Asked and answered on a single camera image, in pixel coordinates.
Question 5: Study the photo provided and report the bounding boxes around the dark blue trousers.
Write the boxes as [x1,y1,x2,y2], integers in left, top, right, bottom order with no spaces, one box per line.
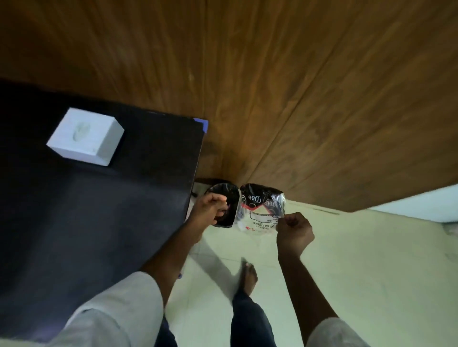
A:
[154,289,277,347]

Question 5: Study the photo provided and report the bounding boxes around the person's right forearm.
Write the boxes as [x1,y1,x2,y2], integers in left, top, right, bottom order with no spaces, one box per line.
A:
[278,248,339,344]

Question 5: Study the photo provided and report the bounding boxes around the person's left hand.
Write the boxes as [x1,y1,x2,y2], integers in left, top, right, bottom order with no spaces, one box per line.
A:
[187,193,228,235]

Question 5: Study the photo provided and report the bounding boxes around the person's right hand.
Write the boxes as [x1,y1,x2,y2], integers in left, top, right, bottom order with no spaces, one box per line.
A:
[276,212,315,259]

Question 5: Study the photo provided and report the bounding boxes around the white shirt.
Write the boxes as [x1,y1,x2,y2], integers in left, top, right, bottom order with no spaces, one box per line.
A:
[46,271,370,347]

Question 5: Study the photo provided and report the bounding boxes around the black clear plastic packet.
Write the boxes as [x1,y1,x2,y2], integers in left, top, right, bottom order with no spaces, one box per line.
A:
[208,183,287,235]

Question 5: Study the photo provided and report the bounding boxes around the person's bare foot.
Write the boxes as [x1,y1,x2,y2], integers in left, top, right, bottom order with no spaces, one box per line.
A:
[234,263,258,297]

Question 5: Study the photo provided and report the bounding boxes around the person's left forearm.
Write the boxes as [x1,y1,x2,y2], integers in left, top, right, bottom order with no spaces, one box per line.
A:
[140,219,205,305]

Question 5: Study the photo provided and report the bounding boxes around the white square box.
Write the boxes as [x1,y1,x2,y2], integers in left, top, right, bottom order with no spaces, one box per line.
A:
[46,107,125,167]

